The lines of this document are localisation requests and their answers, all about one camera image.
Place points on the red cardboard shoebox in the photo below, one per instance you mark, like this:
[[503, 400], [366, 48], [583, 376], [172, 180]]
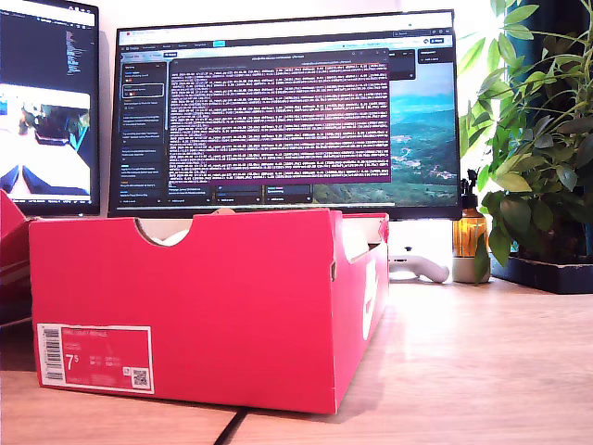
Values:
[[208, 315]]

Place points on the small black computer monitor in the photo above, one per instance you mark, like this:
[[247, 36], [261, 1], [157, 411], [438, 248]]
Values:
[[46, 55]]

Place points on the white game controller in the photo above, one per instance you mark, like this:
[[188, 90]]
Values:
[[424, 269]]

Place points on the red shoebox lid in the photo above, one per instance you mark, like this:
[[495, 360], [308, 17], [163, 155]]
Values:
[[11, 250]]

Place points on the large black computer monitor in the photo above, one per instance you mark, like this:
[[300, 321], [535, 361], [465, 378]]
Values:
[[278, 116]]

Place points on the dark teal curtain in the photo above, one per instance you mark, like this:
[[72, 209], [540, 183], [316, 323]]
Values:
[[556, 14]]

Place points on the amber pump bottle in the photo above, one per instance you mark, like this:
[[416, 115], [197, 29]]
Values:
[[470, 234]]

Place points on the green leafy houseplant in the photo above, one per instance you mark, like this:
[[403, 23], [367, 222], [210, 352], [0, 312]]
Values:
[[537, 153]]

